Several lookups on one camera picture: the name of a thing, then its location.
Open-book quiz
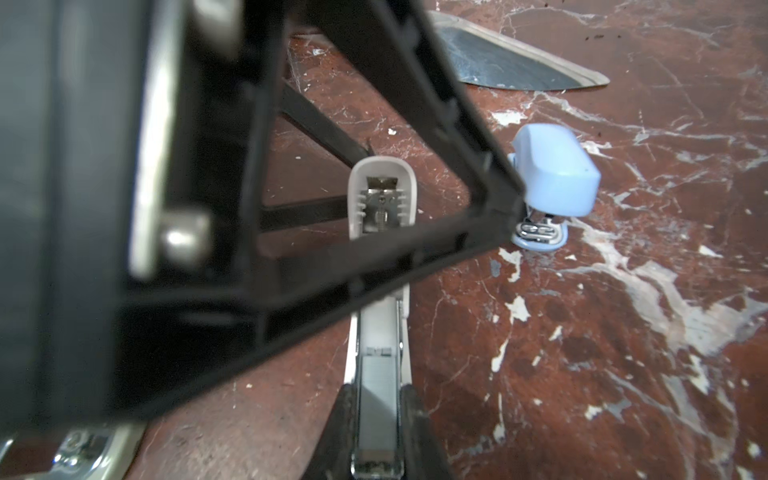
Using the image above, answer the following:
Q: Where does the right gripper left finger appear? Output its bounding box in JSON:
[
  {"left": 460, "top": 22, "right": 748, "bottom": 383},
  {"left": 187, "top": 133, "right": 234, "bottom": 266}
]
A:
[{"left": 300, "top": 384, "right": 356, "bottom": 480}]

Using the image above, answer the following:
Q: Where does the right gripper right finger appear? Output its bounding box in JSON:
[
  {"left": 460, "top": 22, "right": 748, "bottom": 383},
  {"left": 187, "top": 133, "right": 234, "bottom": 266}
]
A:
[{"left": 400, "top": 384, "right": 455, "bottom": 480}]

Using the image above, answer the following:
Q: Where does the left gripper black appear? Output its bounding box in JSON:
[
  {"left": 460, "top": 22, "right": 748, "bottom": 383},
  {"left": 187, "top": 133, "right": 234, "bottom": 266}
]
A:
[{"left": 1, "top": 1, "right": 180, "bottom": 432}]

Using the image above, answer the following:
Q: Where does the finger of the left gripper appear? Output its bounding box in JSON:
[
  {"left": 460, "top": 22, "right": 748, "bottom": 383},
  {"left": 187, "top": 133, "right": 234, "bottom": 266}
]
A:
[
  {"left": 261, "top": 86, "right": 372, "bottom": 231},
  {"left": 114, "top": 1, "right": 525, "bottom": 419}
]

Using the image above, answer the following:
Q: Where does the grey staple strip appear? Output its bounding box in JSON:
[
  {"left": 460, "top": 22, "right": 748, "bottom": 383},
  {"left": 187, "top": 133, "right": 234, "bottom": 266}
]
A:
[{"left": 358, "top": 356, "right": 398, "bottom": 462}]

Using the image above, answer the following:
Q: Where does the small white stapler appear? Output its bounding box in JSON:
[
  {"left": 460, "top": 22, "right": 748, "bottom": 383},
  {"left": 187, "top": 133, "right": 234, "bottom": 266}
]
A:
[{"left": 344, "top": 156, "right": 417, "bottom": 479}]

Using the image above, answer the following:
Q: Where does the black white stapler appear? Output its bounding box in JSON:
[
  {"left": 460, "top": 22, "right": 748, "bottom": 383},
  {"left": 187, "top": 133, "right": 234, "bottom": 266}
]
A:
[{"left": 1, "top": 422, "right": 147, "bottom": 479}]

